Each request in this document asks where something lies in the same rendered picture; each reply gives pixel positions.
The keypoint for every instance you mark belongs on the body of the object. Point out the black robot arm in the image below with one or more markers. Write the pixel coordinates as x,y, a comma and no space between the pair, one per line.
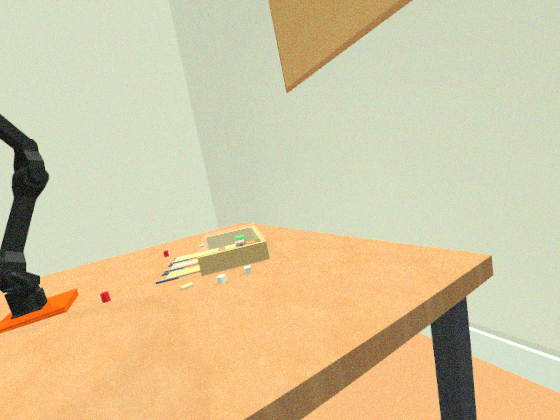
23,293

